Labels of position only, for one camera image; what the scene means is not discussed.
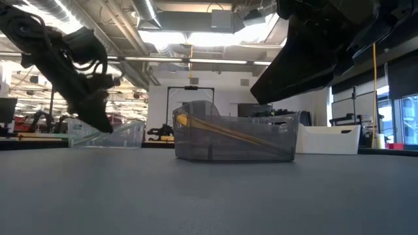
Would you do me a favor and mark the grey ceiling box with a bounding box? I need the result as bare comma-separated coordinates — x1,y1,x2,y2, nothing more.
210,8,233,31

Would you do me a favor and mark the white cylinder container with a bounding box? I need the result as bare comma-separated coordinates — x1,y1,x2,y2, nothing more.
375,133,387,150

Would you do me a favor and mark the round silver air duct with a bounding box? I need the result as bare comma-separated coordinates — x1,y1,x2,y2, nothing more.
132,0,163,29

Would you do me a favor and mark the gold cutlery piece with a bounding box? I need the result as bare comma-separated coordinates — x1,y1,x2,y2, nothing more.
189,123,283,156
188,116,290,154

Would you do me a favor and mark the black monitor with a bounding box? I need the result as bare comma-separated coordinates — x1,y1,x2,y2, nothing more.
0,97,18,125

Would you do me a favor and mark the clear plastic bin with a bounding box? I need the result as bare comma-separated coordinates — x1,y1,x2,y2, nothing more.
67,117,146,148

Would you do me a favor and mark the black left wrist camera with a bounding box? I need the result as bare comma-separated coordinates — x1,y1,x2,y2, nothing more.
63,27,109,66

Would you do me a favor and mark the white plastic bin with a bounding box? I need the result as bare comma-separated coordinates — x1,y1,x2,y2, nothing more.
295,123,362,155

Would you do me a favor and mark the black window blind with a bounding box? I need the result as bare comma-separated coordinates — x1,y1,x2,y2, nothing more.
387,48,418,101

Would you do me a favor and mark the smoky grey plastic bin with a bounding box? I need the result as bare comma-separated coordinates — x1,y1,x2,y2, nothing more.
172,99,300,163

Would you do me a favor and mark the black cabinet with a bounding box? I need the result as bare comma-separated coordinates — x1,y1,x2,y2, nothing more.
237,102,274,117

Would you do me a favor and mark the black camera rig frame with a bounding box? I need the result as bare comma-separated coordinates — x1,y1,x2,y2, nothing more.
166,86,216,131
48,87,56,116

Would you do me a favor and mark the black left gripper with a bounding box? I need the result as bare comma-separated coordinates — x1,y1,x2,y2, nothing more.
21,39,116,134

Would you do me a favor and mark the black tripod stand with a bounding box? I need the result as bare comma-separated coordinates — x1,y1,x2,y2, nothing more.
350,86,357,125

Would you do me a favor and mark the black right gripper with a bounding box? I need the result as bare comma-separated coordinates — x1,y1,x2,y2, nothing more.
250,0,381,105

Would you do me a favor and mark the long ceiling light strip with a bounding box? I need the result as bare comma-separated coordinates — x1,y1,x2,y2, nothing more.
107,54,272,67

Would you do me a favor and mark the black table frame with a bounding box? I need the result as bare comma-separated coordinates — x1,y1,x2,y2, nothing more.
0,132,418,157

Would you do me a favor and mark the gold spoon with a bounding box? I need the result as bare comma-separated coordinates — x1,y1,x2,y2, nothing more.
176,113,291,155

